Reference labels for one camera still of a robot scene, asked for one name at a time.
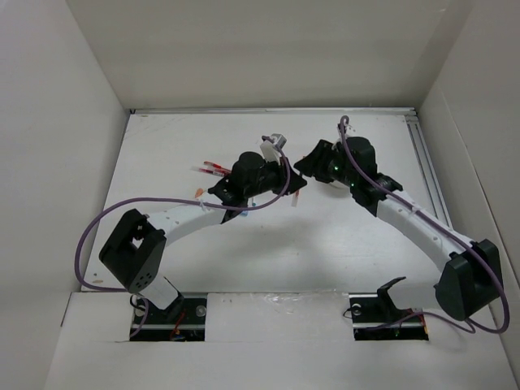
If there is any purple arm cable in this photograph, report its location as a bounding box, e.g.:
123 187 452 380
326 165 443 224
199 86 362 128
75 136 292 341
337 116 511 335

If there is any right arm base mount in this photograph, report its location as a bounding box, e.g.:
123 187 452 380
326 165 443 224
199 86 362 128
343 277 429 341

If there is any white round divided container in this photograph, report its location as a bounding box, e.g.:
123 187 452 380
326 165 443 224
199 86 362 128
327 181 349 191

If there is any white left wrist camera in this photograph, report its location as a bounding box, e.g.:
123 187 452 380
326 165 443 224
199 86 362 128
260 133 287 163

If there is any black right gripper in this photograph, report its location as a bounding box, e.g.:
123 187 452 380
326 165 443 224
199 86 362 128
293 139 358 188

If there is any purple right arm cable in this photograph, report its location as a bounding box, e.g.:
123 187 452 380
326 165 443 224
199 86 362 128
337 116 511 335

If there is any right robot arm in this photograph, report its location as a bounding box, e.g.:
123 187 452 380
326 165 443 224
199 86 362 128
294 136 509 322

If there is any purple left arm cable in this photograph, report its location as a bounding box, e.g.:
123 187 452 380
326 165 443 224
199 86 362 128
75 136 292 341

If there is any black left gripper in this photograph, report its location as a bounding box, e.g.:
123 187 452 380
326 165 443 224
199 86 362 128
244 155 306 199

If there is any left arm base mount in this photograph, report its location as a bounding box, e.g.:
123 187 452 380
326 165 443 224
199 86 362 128
129 294 208 342

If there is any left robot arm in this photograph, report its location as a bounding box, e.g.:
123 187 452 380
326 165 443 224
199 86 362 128
99 152 307 323

